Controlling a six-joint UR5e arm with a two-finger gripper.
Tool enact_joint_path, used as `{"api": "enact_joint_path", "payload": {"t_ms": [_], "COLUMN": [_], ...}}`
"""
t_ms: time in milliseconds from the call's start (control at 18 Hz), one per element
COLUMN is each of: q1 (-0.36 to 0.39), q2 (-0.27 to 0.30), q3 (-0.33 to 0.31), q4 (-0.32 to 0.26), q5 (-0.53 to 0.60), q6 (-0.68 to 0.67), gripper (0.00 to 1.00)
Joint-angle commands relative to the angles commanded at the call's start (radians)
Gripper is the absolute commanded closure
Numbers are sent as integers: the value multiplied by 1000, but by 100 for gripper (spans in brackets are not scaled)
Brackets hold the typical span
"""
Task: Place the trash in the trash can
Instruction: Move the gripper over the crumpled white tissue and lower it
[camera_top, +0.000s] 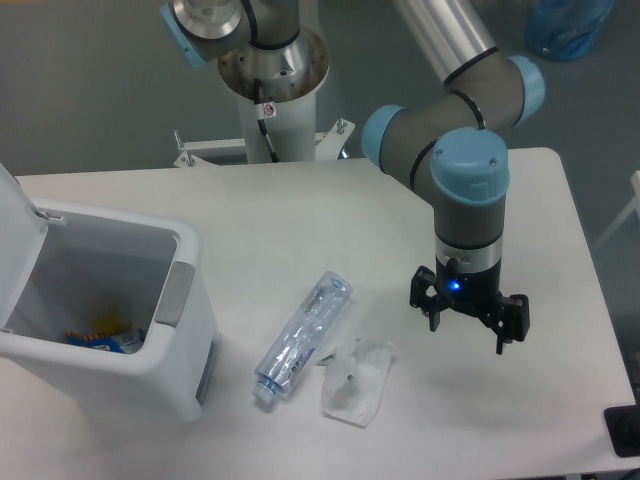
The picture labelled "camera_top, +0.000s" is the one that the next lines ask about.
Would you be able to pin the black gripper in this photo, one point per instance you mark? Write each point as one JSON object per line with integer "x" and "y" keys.
{"x": 474, "y": 294}

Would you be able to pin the clear plastic wrapper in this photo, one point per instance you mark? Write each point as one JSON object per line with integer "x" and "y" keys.
{"x": 354, "y": 379}

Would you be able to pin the crushed clear plastic bottle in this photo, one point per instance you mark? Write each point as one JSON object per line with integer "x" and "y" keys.
{"x": 284, "y": 361}

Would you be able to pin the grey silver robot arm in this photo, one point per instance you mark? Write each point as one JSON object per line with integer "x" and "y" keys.
{"x": 449, "y": 154}

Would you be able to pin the white trash can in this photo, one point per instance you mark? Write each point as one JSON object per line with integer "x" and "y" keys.
{"x": 63, "y": 265}

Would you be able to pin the black device at table edge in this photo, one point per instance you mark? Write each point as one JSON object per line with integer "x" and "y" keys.
{"x": 623, "y": 426}

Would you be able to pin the blue orange snack wrapper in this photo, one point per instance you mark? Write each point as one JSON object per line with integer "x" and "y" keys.
{"x": 111, "y": 333}

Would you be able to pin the white frame at right edge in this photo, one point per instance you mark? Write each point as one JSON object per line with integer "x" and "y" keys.
{"x": 632, "y": 207}

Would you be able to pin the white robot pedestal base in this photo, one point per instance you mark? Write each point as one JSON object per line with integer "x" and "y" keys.
{"x": 276, "y": 93}

